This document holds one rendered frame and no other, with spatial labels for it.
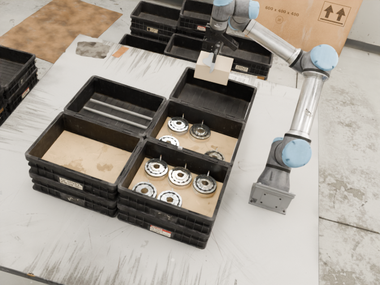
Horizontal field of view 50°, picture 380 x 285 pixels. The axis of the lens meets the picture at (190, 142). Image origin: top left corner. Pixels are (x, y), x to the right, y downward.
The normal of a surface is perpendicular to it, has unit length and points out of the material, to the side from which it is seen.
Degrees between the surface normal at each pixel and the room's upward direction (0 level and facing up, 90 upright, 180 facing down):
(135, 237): 0
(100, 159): 0
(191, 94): 0
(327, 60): 35
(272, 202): 90
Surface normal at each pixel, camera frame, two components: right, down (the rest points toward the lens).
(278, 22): -0.17, 0.47
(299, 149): 0.07, 0.09
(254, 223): 0.14, -0.69
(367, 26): -0.22, 0.68
